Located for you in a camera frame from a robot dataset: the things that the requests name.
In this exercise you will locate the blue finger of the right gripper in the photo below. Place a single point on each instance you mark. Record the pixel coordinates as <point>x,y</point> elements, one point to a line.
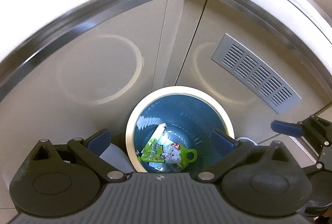
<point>286,128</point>

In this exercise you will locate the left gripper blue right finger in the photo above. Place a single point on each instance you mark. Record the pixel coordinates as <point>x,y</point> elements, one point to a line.
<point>233,154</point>

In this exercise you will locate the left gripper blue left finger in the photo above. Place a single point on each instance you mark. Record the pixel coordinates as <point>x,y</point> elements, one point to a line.
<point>88,152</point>

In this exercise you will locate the green snack pouch with handle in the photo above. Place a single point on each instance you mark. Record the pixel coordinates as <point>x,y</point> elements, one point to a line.
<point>164,154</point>

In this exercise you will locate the white trash bin blue liner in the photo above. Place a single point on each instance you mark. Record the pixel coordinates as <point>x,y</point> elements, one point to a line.
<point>190,115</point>

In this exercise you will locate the silver cabinet vent grille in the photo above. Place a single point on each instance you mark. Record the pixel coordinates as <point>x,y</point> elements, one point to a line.
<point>255,74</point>

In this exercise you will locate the right beige cabinet door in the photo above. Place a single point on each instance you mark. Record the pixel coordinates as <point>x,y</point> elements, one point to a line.
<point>208,21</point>

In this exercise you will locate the beige cabinet door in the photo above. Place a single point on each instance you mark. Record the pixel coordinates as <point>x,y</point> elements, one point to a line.
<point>208,21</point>
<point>88,75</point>

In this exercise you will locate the left beige cabinet door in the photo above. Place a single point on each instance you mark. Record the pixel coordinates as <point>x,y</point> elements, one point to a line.
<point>88,75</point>

